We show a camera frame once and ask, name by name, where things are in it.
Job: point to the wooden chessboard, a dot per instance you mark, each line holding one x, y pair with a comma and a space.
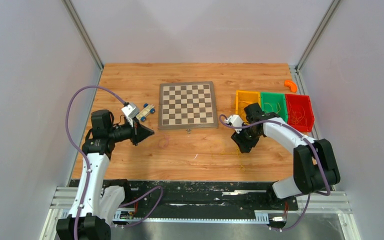
187, 105

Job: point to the red plastic bin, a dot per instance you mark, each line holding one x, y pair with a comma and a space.
300, 112

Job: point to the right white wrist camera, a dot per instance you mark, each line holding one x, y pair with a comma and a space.
234, 121

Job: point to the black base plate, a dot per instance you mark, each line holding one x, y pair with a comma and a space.
199, 199

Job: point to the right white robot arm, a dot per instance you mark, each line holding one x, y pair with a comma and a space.
315, 167

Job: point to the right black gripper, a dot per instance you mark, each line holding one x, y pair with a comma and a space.
245, 146

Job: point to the white toy car chassis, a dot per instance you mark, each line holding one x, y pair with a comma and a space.
147, 109

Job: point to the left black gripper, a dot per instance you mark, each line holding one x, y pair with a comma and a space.
140, 132

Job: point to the green plastic bin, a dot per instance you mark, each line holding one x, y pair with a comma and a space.
274, 102

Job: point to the yellow plastic bin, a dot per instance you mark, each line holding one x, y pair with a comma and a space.
243, 98

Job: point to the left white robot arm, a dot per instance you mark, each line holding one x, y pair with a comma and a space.
91, 214

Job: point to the orange curved plastic piece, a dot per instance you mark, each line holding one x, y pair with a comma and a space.
291, 85

